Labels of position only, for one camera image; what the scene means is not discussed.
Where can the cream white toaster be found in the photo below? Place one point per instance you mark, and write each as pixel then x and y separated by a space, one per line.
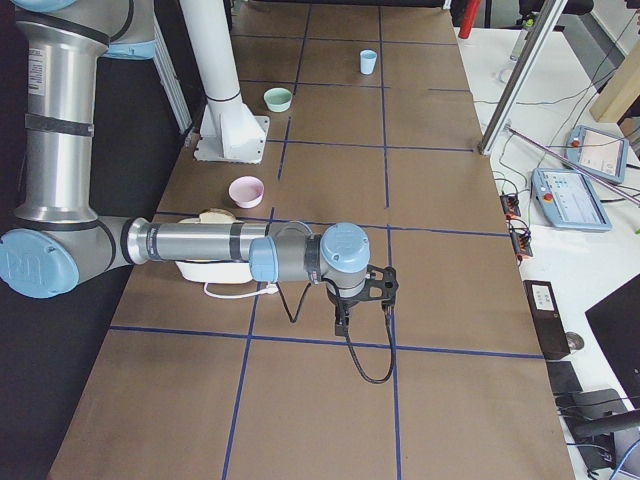
pixel 217 272

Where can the mint green bowl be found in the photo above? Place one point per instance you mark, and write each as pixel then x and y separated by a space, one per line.
pixel 278 99

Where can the light blue paper cup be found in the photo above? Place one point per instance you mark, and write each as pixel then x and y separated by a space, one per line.
pixel 367 61

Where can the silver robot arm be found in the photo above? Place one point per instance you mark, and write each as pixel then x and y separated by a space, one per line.
pixel 60 242

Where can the red cylinder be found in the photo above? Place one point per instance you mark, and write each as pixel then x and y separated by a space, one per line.
pixel 468 21

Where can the pink bowl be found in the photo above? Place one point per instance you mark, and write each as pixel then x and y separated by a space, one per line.
pixel 246 191

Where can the near teach pendant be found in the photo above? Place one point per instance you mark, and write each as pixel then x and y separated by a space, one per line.
pixel 568 200

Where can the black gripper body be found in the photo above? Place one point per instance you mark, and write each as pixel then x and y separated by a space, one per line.
pixel 344 305

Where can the orange black connector block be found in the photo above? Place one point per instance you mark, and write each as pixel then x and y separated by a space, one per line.
pixel 510 205

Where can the toast slice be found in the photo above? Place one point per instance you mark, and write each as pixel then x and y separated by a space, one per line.
pixel 216 216

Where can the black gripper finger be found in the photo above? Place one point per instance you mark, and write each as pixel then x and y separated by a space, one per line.
pixel 341 324

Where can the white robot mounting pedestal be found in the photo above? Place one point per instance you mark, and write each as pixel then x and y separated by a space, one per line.
pixel 229 131

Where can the far teach pendant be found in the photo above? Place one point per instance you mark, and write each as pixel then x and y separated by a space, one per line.
pixel 603 154

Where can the teach pendant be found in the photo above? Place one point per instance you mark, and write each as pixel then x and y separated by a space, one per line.
pixel 603 154
pixel 568 200

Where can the aluminium frame post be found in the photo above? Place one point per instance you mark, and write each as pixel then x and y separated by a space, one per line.
pixel 546 21

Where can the black power supply box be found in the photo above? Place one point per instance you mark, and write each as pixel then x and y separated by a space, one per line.
pixel 546 319

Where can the black monitor corner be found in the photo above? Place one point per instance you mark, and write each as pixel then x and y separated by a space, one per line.
pixel 614 321

